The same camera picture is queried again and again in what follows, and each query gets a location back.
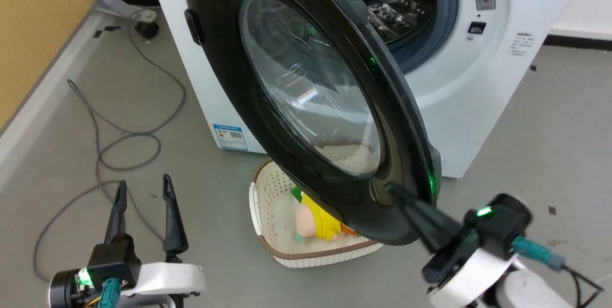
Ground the white front-load washing machine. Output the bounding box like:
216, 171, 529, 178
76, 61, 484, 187
146, 0, 586, 178

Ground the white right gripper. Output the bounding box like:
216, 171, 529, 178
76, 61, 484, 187
384, 181, 519, 308

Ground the white laundry basket brown rim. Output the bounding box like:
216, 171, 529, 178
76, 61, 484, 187
249, 159, 384, 269

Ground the black caster wheel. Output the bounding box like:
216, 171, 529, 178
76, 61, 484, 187
134, 9, 160, 40

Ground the blue energy label sticker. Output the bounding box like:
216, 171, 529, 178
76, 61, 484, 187
213, 124, 249, 151

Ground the yellow pink doll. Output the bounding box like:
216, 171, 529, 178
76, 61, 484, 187
291, 186, 358, 244

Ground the teal plug right gripper cable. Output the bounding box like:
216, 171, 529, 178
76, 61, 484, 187
511, 235, 605, 308

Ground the teal plug left gripper cable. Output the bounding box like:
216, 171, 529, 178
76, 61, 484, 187
85, 277, 123, 308

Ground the grey floor cable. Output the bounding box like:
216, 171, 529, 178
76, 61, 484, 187
33, 20, 187, 283

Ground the black round washer door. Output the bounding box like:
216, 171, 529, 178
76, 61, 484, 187
184, 0, 443, 246

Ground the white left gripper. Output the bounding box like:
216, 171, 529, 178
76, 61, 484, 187
104, 174, 207, 308

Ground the teal plug gripper cable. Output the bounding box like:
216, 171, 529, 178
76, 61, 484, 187
511, 235, 605, 308
85, 277, 123, 308

